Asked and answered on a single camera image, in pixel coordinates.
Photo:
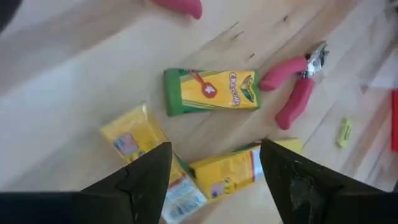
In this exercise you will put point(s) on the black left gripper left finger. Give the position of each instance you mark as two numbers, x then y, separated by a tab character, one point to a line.
146	186

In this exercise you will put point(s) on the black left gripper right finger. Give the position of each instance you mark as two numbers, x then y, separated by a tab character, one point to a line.
289	186

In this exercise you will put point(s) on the yellow green crayon box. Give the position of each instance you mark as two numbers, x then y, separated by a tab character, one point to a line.
136	133
211	91
227	174

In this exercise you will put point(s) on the lime green June Gold eraser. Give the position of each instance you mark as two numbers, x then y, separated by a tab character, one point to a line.
344	133

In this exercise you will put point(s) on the red plastic mesh basket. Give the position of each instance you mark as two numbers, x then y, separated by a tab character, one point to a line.
395	121

